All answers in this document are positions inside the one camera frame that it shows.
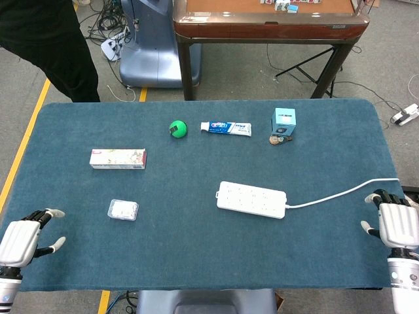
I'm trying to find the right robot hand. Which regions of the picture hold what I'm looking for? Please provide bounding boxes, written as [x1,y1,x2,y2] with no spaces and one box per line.
[360,188,419,252]

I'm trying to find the floral toothpaste box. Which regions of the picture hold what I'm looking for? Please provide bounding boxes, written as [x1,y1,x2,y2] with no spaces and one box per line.
[89,148,148,170]

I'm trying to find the person in black clothes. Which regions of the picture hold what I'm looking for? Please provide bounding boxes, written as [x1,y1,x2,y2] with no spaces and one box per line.
[0,0,101,103]

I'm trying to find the toothpaste tube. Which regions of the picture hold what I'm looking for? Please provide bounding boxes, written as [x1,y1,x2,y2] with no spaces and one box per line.
[200,121,253,137]

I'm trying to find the white floor power strip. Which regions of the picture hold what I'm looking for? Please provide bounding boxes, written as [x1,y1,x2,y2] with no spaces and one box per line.
[100,31,130,62]

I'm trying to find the green ball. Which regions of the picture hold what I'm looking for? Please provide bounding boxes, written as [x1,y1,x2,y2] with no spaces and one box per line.
[168,120,189,139]

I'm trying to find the tangle of floor cables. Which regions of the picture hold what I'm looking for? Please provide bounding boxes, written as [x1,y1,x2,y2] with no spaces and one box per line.
[78,0,135,43]

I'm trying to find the light blue small box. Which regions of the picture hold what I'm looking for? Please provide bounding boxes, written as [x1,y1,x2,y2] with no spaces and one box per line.
[270,107,297,136]

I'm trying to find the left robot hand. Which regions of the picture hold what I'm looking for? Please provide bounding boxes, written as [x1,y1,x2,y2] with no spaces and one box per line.
[0,208,67,268]

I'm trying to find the blue table cloth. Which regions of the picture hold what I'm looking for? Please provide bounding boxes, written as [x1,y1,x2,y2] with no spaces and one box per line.
[0,99,407,292]

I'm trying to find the white floor socket with plugs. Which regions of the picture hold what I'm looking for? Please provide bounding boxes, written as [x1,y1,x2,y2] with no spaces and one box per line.
[392,103,419,127]

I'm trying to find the white power strip cable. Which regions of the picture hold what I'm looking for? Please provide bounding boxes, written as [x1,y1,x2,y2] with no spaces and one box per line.
[285,177,401,209]

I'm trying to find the brown mahjong table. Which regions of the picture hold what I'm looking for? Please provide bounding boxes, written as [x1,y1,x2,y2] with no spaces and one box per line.
[172,0,369,101]

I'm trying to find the clear plastic box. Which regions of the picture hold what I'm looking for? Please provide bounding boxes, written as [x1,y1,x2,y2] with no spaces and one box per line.
[107,198,140,222]

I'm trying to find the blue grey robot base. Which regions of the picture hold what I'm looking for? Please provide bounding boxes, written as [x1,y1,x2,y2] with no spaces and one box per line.
[119,0,202,89]

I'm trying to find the grey robot torso base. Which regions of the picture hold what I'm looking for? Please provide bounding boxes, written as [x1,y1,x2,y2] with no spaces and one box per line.
[136,288,278,314]

